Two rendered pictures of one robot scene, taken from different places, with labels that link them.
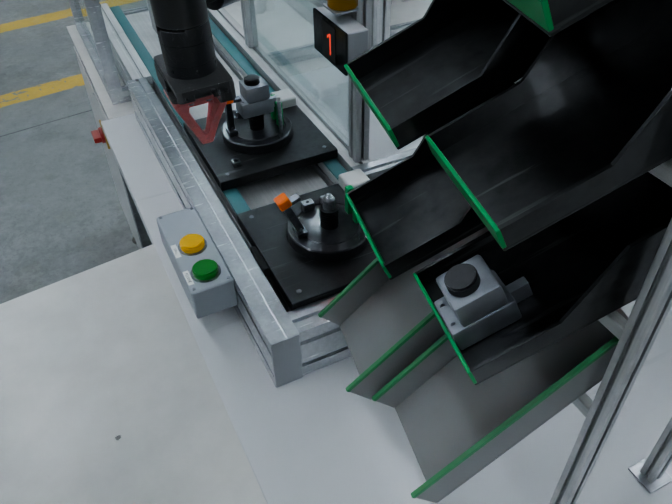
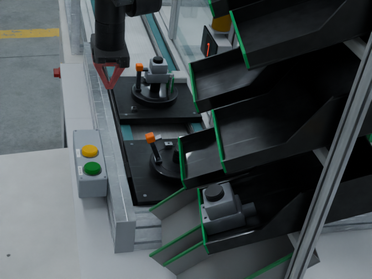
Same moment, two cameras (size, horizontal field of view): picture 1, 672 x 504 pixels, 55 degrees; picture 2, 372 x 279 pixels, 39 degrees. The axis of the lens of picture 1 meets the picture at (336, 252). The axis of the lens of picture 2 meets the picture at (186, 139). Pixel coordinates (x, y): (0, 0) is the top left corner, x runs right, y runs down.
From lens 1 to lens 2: 0.29 m
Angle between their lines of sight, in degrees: 9
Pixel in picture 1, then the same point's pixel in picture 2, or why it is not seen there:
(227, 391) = (83, 247)
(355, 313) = (172, 215)
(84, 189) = (39, 107)
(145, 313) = (48, 187)
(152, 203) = (75, 122)
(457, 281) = (211, 192)
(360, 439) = not seen: outside the picture
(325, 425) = not seen: outside the picture
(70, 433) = not seen: outside the picture
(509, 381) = (242, 270)
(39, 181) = (10, 94)
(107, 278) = (32, 160)
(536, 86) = (277, 97)
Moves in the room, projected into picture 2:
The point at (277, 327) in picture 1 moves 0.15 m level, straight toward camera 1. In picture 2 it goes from (124, 213) to (112, 264)
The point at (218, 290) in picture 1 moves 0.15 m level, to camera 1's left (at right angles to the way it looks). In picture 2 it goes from (96, 182) to (37, 169)
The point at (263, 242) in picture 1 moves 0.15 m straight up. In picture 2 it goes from (133, 161) to (138, 110)
